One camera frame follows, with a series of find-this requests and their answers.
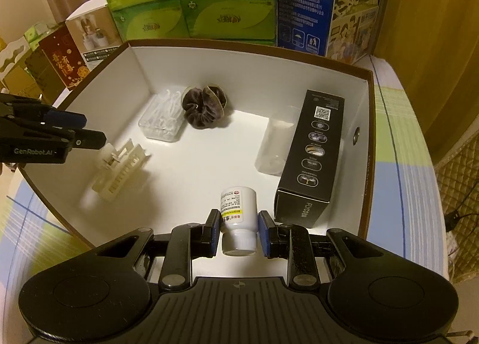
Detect stack of green tissue packs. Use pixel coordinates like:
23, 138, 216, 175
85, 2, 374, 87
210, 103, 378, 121
95, 0, 278, 47

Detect clear floss pick box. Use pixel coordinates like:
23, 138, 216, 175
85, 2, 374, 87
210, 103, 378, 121
138, 87, 188, 143

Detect small green tissue packets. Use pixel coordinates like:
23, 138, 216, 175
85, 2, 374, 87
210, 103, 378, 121
23, 22, 51, 46

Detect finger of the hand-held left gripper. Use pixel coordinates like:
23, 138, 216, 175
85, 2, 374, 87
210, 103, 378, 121
0, 94, 87, 131
0, 119, 107, 151

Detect olive cardboard box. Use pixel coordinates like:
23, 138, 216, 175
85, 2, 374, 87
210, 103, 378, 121
24, 48, 57, 106

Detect wooden cabinet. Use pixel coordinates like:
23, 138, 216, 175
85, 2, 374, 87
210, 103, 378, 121
374, 0, 479, 151

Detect quilted chair cover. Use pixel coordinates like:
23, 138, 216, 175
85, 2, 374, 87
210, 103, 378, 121
430, 131, 479, 285

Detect cream hair claw clip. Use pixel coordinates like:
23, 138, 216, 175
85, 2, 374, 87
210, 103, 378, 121
92, 138, 152, 203

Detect black product box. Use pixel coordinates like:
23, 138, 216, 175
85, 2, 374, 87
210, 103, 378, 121
274, 90, 345, 226

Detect blue milk carton box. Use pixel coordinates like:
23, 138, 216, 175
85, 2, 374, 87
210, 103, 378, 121
276, 0, 386, 66

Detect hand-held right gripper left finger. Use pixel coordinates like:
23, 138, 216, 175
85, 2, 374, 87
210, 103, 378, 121
95, 209, 221, 291

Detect white pill bottle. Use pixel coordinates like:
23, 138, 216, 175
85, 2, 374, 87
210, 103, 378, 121
219, 186, 259, 257

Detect red gift box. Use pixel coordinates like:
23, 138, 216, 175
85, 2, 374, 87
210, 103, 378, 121
38, 25, 91, 91

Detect clear plastic container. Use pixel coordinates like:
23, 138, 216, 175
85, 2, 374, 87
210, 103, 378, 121
254, 111, 301, 177

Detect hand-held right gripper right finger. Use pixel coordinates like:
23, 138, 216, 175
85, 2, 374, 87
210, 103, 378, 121
257, 210, 378, 290

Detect brown cardboard storage box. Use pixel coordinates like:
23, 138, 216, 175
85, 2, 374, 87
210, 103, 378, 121
17, 39, 375, 249

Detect brown velvet scrunchie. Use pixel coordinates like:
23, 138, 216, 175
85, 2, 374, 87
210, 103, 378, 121
181, 84, 228, 130

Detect white wooden chair back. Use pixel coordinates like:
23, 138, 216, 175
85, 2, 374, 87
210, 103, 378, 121
0, 38, 33, 81

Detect white photo product box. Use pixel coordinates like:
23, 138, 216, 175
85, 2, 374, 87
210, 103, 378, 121
65, 0, 122, 68

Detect black charger cable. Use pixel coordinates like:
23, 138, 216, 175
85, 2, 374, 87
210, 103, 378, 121
445, 187, 479, 233

